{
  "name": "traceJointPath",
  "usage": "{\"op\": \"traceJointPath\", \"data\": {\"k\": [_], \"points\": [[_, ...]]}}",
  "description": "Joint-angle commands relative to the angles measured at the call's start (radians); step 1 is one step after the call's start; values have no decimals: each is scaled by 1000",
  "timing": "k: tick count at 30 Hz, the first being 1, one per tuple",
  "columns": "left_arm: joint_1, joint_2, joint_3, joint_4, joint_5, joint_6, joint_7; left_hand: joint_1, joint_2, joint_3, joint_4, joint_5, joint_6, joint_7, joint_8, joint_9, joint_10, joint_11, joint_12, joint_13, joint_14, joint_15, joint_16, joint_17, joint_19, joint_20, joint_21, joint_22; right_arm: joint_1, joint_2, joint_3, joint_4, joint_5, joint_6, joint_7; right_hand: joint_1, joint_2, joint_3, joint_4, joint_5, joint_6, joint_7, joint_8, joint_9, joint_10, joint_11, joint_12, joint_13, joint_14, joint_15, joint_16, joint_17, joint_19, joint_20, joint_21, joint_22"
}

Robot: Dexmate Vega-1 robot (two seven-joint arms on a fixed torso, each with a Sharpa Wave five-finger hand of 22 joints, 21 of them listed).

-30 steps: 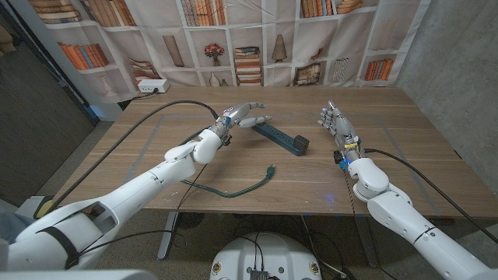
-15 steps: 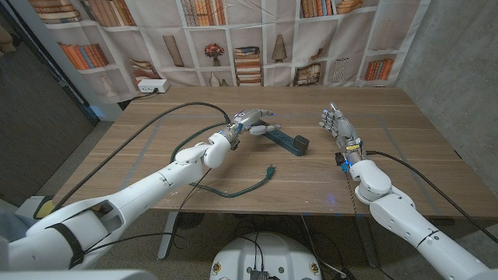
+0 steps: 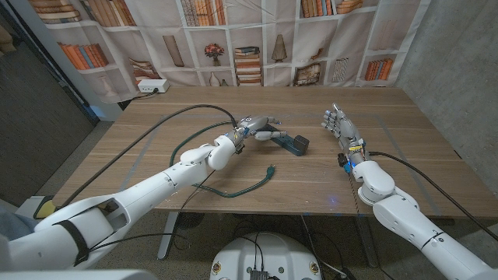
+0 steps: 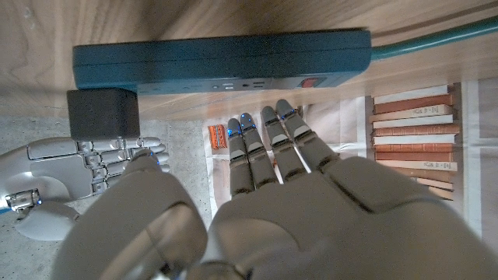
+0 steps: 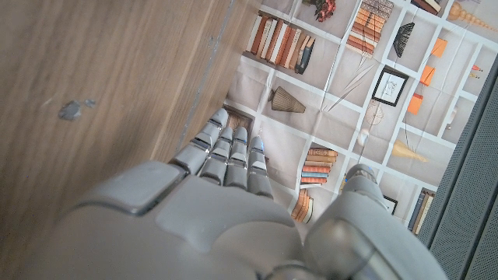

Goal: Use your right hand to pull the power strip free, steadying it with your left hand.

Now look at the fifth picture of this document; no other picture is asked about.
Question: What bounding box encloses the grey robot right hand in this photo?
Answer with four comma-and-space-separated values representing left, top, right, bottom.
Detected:
21, 107, 449, 280

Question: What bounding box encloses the grey perforated panel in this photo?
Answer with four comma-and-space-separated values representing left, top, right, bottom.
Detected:
418, 54, 498, 280

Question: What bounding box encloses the printed bookshelf backdrop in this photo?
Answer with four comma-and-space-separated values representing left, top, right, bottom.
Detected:
223, 0, 498, 238

